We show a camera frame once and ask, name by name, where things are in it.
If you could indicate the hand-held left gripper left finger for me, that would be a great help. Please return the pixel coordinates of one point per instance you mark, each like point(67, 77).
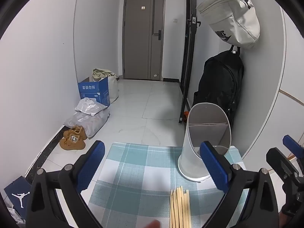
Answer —
point(91, 163)

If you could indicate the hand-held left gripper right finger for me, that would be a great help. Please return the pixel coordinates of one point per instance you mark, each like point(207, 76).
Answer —
point(213, 163)

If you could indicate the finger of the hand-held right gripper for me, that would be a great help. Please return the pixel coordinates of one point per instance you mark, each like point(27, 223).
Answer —
point(292, 144)
point(280, 163)

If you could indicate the white utensil holder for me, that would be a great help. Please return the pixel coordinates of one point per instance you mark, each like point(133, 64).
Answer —
point(190, 152)

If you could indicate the group of wooden chopsticks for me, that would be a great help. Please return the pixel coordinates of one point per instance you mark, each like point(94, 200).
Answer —
point(179, 209)

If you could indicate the person's left hand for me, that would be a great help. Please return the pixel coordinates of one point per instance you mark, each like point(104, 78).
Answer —
point(153, 224)

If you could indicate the white cabinet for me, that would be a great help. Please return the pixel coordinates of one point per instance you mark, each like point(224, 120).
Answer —
point(292, 123)

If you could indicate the brown shoe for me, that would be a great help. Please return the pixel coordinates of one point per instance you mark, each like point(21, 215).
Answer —
point(70, 143)
point(78, 133)

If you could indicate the large grey plastic package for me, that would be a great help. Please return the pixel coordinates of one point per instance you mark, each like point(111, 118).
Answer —
point(95, 123)

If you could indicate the teal checked tablecloth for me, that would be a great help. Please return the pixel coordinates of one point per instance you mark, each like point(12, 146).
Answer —
point(133, 171)

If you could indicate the small orange object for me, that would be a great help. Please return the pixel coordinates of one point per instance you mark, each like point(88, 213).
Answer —
point(184, 116)

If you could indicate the small grey plastic package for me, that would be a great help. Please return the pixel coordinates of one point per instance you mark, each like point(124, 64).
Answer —
point(91, 105)

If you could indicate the blue cardboard box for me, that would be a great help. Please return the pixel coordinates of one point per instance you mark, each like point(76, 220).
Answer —
point(92, 92)

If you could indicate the white sack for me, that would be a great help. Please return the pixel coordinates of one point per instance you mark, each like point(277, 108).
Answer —
point(113, 87)

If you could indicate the black backpack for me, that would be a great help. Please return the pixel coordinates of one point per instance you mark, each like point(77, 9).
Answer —
point(218, 80)

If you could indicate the beige cloth bag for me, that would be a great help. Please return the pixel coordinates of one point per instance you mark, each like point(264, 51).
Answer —
point(102, 73)

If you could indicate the white packaging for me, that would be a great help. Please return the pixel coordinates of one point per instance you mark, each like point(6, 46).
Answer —
point(15, 215)

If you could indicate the black metal rack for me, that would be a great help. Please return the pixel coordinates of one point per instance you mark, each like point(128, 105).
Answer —
point(190, 52)

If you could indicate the grey door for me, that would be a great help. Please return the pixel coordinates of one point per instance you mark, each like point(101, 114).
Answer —
point(137, 40)

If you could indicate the white sling bag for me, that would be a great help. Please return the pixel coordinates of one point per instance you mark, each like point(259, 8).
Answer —
point(232, 16)

